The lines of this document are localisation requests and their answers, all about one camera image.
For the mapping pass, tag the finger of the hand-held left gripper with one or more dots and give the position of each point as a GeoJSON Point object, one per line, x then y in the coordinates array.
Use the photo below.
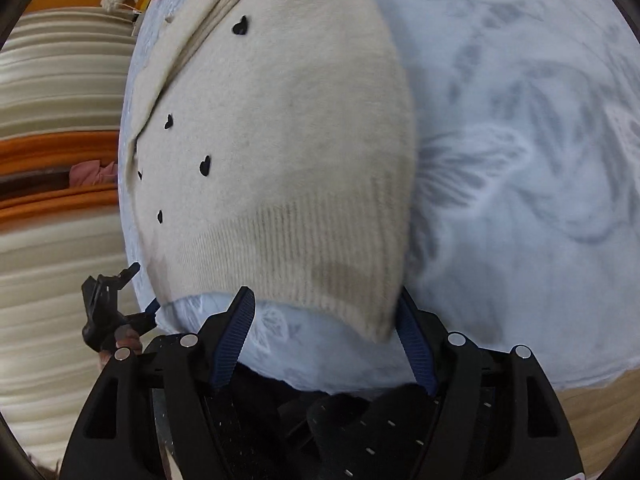
{"type": "Point", "coordinates": [130, 321]}
{"type": "Point", "coordinates": [102, 292]}

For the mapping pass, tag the cream knit sweater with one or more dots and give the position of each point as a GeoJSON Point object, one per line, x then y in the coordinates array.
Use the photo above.
{"type": "Point", "coordinates": [290, 135]}

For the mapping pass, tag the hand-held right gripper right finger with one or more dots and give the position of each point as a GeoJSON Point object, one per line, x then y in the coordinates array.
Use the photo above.
{"type": "Point", "coordinates": [416, 347]}

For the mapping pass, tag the person's left hand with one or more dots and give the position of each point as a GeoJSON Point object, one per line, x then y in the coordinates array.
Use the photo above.
{"type": "Point", "coordinates": [127, 339]}

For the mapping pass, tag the pink cloth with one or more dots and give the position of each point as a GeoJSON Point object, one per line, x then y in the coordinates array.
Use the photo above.
{"type": "Point", "coordinates": [92, 171]}

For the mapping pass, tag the light blue patterned blanket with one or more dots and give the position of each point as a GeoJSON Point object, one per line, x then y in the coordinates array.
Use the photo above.
{"type": "Point", "coordinates": [515, 185]}

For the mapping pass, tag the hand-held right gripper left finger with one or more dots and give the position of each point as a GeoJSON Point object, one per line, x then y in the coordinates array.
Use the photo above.
{"type": "Point", "coordinates": [234, 342]}

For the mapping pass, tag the white panelled cabinet doors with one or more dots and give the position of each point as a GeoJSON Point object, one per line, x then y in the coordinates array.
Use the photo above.
{"type": "Point", "coordinates": [50, 285]}

